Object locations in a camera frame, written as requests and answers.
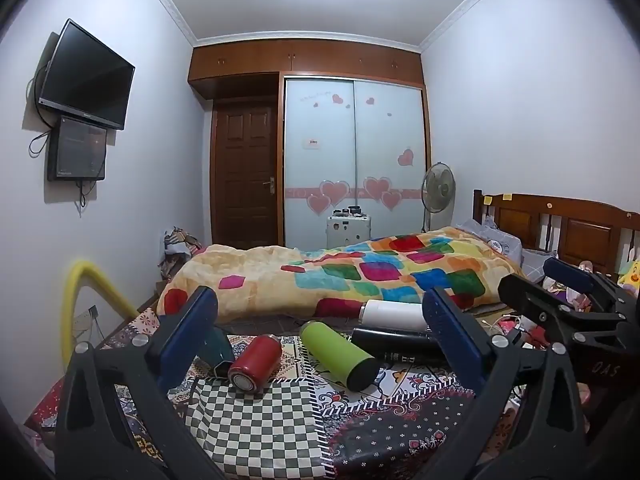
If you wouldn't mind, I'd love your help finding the grey pillow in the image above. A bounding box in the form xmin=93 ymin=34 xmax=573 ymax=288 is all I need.
xmin=456 ymin=219 xmax=523 ymax=266

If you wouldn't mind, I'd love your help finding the brown wooden door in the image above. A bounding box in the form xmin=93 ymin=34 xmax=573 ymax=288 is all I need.
xmin=209 ymin=100 xmax=278 ymax=249

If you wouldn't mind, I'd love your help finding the small black wall monitor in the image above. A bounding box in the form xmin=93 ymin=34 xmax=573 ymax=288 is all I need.
xmin=47 ymin=116 xmax=107 ymax=182

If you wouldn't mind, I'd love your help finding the yellow foam tube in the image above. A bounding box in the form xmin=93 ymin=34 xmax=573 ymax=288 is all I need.
xmin=60 ymin=259 xmax=138 ymax=368

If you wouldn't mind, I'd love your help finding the white thermos bottle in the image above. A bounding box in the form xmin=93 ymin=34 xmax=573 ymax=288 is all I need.
xmin=359 ymin=299 xmax=427 ymax=333

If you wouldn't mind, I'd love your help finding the white small cabinet box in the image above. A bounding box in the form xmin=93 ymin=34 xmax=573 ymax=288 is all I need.
xmin=326 ymin=214 xmax=371 ymax=248

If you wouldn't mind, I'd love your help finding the colourful patchwork blanket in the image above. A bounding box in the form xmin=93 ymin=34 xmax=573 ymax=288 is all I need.
xmin=156 ymin=226 xmax=522 ymax=323

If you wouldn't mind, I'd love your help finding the pile of clothes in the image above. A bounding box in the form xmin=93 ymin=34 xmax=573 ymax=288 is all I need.
xmin=158 ymin=226 xmax=204 ymax=281

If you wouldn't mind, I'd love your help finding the red thermos cup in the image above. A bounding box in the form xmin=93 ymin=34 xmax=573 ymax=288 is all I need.
xmin=228 ymin=335 xmax=282 ymax=393

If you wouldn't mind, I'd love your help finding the black thermos bottle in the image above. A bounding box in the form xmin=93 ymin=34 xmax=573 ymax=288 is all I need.
xmin=350 ymin=327 xmax=448 ymax=367

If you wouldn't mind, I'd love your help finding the checkered black white cloth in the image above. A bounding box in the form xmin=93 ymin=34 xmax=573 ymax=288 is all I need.
xmin=184 ymin=378 xmax=335 ymax=479

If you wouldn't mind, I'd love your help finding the frosted sliding wardrobe with hearts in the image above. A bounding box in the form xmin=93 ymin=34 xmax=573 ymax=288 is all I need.
xmin=283 ymin=78 xmax=426 ymax=250

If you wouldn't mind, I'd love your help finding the wooden overhead cabinet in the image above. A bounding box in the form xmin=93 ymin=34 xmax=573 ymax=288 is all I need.
xmin=188 ymin=39 xmax=424 ymax=100

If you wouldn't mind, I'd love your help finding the green thermos bottle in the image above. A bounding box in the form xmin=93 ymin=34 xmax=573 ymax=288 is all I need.
xmin=299 ymin=321 xmax=380 ymax=392

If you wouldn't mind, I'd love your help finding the standing electric fan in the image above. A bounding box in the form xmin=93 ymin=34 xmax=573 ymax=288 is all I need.
xmin=421 ymin=162 xmax=457 ymax=232

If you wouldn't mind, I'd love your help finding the dark teal hexagonal cup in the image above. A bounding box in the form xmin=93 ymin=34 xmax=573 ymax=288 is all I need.
xmin=198 ymin=326 xmax=235 ymax=379

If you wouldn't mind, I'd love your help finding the wall mounted black television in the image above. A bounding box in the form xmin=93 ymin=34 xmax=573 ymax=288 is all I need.
xmin=38 ymin=20 xmax=136 ymax=130

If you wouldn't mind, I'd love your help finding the wooden bed headboard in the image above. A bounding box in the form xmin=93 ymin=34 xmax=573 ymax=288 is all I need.
xmin=472 ymin=190 xmax=639 ymax=275

